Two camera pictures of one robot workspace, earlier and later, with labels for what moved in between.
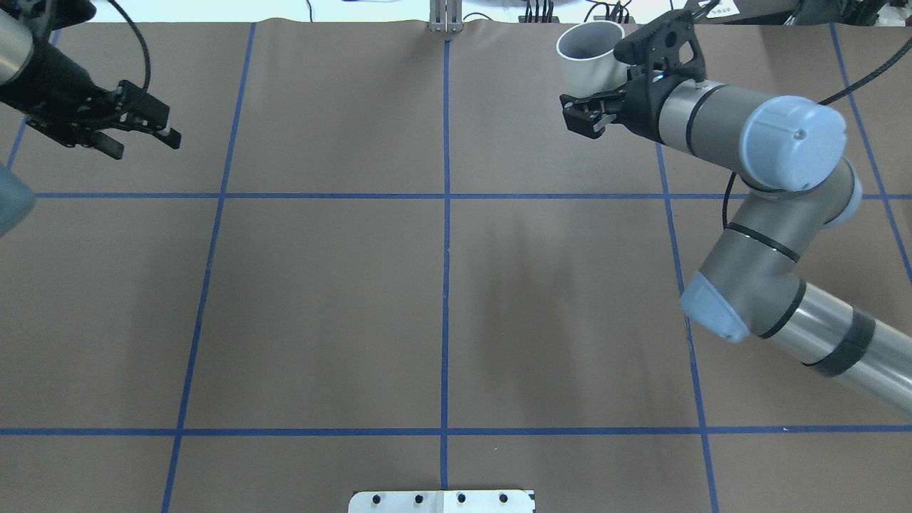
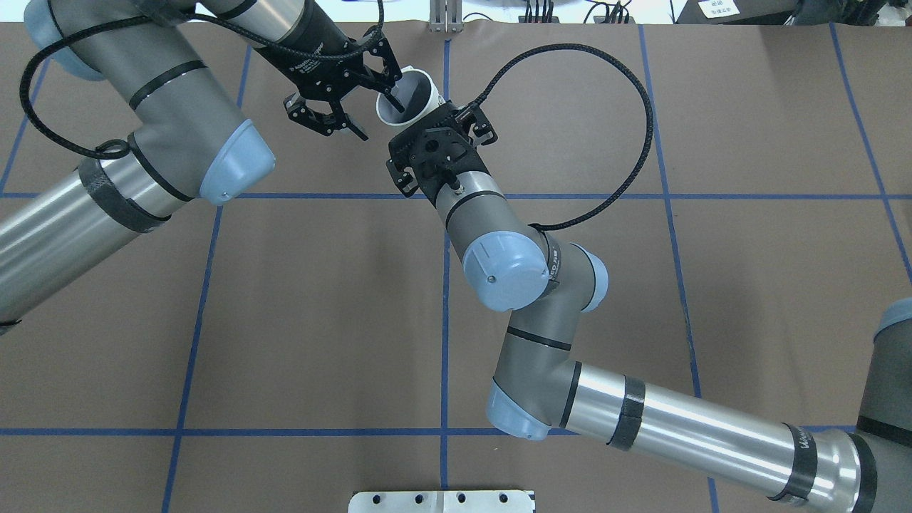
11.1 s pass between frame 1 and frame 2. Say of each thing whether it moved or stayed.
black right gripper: moved
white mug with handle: moved
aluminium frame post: stayed
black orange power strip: stayed
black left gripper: moved
